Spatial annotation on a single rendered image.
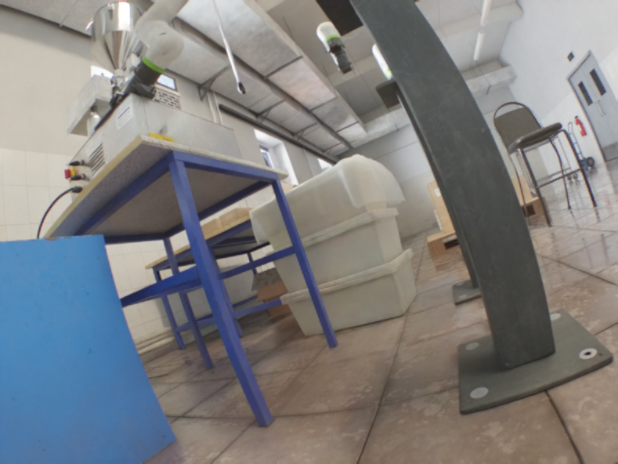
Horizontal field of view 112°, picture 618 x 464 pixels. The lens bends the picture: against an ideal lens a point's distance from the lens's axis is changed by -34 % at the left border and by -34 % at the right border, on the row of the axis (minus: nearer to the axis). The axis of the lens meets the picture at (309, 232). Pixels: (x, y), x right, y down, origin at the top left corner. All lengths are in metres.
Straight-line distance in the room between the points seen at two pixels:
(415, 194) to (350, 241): 9.70
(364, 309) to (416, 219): 9.65
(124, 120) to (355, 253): 1.02
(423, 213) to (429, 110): 10.38
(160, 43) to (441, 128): 0.86
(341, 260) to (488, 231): 0.89
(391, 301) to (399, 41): 1.00
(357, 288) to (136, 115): 1.07
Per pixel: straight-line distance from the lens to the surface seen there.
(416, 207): 10.96
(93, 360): 0.83
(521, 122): 2.72
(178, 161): 0.82
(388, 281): 1.31
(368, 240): 1.31
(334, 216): 1.36
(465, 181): 0.58
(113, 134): 1.11
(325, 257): 1.40
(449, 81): 0.63
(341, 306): 1.42
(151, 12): 1.19
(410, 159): 11.15
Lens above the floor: 0.35
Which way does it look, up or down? 5 degrees up
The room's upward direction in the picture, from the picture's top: 20 degrees counter-clockwise
